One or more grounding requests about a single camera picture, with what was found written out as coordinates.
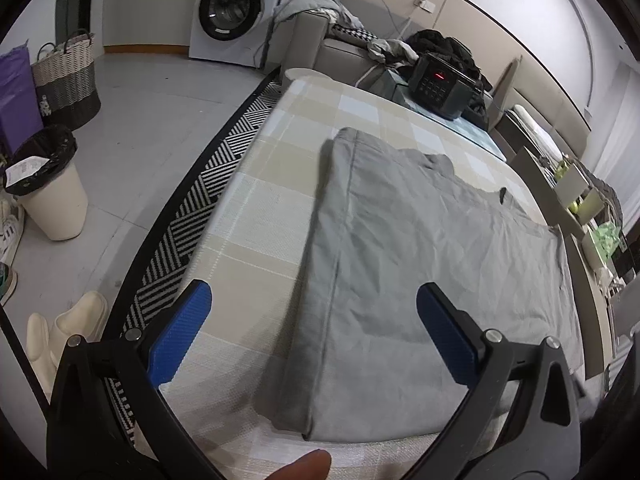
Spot teal low table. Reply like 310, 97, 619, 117
360, 67, 508, 161

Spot white curtain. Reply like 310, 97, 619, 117
590, 35, 640, 197

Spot beige sofa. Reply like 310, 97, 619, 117
292, 0, 416, 87

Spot white shoe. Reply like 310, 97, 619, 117
0, 202, 25, 262

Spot beige bed headboard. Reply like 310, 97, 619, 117
487, 57, 593, 161

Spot black electric cooker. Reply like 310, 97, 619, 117
409, 52, 483, 121

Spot white bin with black bag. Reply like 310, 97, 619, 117
6, 125, 89, 241

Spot beige side desk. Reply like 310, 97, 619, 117
515, 147, 622, 382

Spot person's left hand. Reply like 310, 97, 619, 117
262, 467, 332, 480

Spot woven laundry basket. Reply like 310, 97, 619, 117
31, 30, 102, 131

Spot purple bag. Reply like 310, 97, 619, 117
0, 49, 45, 158

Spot black and white patterned rug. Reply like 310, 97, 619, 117
107, 77, 286, 448

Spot white washing machine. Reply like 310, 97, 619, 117
189, 0, 293, 68

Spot beige checked bedsheet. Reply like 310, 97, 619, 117
135, 77, 591, 480

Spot grey clothes pile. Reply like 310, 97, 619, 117
272, 0, 421, 66

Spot grey t-shirt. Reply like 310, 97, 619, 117
257, 127, 586, 443

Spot sneaker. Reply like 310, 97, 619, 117
0, 265, 19, 307

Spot green plastic bag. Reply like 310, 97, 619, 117
590, 222, 624, 264

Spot white kitchen base cabinets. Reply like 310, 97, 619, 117
102, 0, 206, 56

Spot cream slipper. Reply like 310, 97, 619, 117
26, 312, 57, 397
52, 291, 110, 352

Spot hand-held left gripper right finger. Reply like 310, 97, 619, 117
400, 282, 583, 480

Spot white pillow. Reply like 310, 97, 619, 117
510, 105, 566, 161

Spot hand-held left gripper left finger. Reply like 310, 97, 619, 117
47, 280, 236, 480

